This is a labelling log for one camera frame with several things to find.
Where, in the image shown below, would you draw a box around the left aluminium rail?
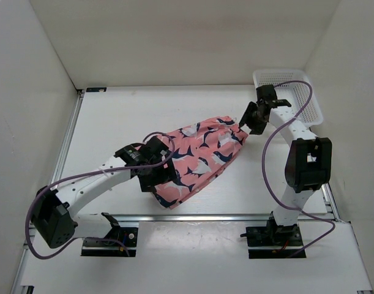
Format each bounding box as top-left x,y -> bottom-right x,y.
10,89 -> 86,293

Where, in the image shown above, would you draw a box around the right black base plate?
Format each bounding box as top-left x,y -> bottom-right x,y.
240,225 -> 306,259

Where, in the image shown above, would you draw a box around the front aluminium rail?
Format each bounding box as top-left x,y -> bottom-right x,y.
75,214 -> 337,224

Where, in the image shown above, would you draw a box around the pink shark print shorts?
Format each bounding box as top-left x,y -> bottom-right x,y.
152,116 -> 248,209

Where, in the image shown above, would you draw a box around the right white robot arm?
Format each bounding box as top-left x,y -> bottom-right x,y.
240,82 -> 332,246

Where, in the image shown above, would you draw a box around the aluminium rail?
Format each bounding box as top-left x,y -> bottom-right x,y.
10,89 -> 86,293
75,214 -> 337,224
321,184 -> 341,222

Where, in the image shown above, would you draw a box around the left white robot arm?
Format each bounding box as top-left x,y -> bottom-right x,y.
28,132 -> 177,249

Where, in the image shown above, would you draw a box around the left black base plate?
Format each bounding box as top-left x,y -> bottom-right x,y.
81,222 -> 139,257

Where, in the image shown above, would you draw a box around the right aluminium rail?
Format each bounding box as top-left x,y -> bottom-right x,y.
321,184 -> 341,222

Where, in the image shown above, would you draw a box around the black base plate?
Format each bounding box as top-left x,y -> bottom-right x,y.
240,225 -> 306,259
81,222 -> 139,257

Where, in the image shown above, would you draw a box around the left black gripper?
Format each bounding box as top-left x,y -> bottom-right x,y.
138,153 -> 178,192

